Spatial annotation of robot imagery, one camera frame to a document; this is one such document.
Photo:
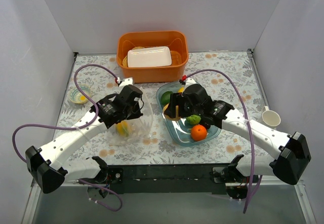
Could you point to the white plastic cup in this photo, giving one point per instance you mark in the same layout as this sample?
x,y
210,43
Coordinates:
x,y
269,117

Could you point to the orange tangerine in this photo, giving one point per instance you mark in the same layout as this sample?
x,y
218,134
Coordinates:
x,y
198,133

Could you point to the green lime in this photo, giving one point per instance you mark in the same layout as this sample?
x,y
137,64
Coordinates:
x,y
165,98

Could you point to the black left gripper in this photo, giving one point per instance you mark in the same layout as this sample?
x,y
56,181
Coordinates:
x,y
135,111

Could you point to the clear blue plastic tray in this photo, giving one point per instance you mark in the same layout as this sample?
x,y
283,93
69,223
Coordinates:
x,y
180,131

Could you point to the clear zip top bag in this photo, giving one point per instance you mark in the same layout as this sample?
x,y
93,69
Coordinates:
x,y
139,128

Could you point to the white rectangular dish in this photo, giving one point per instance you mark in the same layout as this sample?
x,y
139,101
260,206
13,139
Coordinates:
x,y
149,57

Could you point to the small patterned bowl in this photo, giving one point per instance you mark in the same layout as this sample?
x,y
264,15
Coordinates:
x,y
77,97

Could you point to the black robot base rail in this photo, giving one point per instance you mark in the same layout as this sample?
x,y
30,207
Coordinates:
x,y
171,178

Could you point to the yellow plate in basket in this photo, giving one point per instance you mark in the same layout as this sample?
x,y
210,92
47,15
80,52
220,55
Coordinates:
x,y
125,60

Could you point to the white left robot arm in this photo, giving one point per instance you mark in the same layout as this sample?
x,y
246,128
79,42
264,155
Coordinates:
x,y
48,164

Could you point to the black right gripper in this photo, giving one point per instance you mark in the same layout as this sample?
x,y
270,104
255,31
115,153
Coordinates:
x,y
174,105

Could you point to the green custard apple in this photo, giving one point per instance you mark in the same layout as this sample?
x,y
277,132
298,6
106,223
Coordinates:
x,y
193,120

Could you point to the orange plastic basket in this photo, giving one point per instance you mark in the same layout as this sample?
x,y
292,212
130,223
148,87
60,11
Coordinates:
x,y
175,40

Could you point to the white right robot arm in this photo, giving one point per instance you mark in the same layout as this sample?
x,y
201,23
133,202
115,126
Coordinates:
x,y
287,155

